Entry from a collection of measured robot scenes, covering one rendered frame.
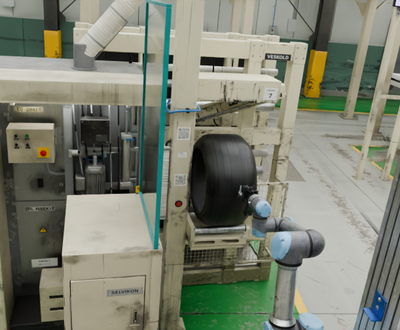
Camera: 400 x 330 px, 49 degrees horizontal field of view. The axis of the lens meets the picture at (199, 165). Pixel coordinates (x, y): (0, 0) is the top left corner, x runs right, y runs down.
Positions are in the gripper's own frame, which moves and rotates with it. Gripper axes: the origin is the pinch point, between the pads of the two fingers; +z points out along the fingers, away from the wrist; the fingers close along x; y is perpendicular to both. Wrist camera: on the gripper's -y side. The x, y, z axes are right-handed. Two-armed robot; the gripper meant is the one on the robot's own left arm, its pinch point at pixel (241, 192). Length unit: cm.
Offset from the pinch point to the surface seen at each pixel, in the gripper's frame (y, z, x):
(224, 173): 10.3, 3.6, 9.5
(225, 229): -30.0, 17.5, 1.9
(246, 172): 10.8, 3.8, -3.6
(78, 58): 69, 42, 89
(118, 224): -1, -38, 72
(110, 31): 85, 40, 71
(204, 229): -29.4, 17.8, 15.4
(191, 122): 37.1, 17.0, 27.1
